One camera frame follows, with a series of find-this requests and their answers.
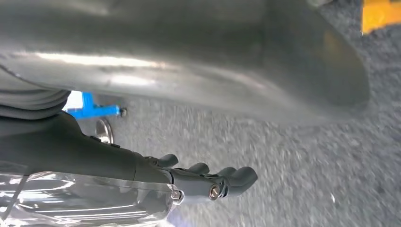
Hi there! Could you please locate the blue metal frame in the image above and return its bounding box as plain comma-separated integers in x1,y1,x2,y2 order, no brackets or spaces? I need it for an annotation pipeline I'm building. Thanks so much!
66,91,128,121

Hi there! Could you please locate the yellow floor tape square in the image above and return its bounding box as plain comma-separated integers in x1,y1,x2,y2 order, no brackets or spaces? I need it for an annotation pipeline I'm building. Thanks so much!
361,0,401,35

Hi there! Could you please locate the round metal disc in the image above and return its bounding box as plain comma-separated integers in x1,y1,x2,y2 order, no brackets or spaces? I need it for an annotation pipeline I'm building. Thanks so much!
95,119,114,145

